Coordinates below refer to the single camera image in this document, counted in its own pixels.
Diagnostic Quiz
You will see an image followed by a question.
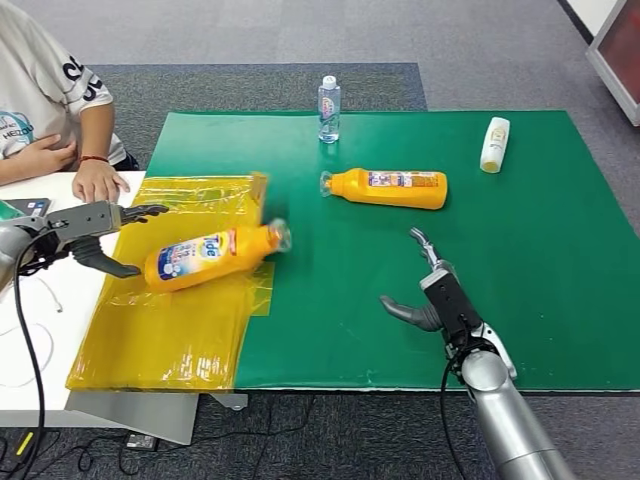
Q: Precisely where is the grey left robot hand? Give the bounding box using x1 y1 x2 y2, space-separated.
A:
69 203 171 280

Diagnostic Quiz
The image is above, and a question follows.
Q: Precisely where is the person's left hand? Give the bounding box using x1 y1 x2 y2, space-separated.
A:
71 160 131 204

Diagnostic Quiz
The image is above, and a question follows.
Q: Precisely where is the person's right hand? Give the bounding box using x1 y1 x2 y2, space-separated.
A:
20 134 78 175

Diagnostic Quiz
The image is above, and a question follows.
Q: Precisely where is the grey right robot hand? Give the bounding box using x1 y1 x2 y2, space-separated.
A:
379 227 457 334

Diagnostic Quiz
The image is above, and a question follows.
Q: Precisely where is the orange detergent bottle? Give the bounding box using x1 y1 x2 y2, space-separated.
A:
143 218 293 293
319 167 448 212

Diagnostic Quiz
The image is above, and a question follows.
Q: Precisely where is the teal spray bottle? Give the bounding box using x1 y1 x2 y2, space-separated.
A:
0 198 26 223

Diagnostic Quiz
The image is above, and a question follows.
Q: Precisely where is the small white bottle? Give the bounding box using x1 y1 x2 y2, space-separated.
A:
479 117 512 175

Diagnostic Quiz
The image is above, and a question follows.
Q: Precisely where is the clear water bottle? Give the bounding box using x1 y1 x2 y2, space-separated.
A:
318 75 341 144

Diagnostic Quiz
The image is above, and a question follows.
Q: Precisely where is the dark laptop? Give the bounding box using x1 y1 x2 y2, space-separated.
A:
5 197 52 219

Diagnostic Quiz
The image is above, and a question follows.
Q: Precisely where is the person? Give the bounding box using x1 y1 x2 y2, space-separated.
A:
0 0 140 204

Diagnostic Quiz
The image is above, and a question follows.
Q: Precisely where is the yellow plastic-wrapped board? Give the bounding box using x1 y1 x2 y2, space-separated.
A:
65 172 275 393

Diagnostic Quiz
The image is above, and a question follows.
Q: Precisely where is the green table mat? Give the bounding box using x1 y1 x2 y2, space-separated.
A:
146 110 640 393

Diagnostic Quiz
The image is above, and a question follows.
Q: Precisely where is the grey desk leg panel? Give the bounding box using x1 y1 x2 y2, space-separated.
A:
65 390 200 446

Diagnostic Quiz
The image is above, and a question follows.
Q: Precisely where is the black device with yellow stripe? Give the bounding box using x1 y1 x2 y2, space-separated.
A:
0 430 46 480

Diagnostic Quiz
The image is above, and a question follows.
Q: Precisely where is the white cabinet with red panel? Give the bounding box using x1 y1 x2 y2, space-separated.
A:
586 0 640 127

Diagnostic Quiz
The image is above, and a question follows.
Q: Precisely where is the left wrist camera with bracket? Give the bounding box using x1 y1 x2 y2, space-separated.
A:
46 200 122 245

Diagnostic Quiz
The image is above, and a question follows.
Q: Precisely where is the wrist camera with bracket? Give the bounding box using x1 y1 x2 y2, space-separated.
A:
420 268 484 346
46 200 122 245

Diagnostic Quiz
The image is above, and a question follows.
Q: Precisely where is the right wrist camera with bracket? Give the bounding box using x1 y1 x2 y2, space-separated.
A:
420 268 484 346

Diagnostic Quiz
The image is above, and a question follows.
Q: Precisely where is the white cable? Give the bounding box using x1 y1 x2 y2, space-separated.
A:
0 323 54 389
35 274 63 315

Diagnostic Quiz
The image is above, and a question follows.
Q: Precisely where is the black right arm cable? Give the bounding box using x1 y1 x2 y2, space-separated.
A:
439 357 476 480

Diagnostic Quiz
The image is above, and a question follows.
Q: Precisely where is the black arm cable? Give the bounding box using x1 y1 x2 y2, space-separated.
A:
14 231 48 480
439 357 476 480

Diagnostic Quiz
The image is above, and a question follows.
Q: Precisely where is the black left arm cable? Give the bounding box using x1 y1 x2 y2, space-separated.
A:
14 231 48 480

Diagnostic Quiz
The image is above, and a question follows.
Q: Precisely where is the grey table foot bracket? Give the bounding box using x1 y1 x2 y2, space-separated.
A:
210 392 250 412

